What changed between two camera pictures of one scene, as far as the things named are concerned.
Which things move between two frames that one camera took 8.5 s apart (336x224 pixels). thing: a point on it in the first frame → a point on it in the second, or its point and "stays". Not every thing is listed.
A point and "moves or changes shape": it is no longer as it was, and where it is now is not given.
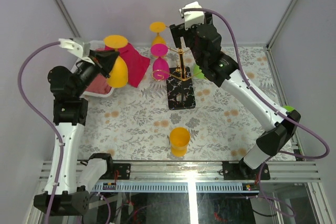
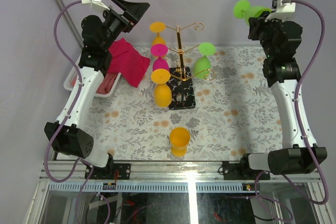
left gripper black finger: [106, 59] → [134, 11]
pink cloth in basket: [99, 85] stays
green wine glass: [289, 108] moves or changes shape
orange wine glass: [119, 75] → [163, 95]
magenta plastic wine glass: [160, 67] stays
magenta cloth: [136, 63] stays
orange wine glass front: [179, 137] stays
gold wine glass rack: [180, 93] stays
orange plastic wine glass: [158, 27] stays
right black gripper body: [196, 54] → [265, 31]
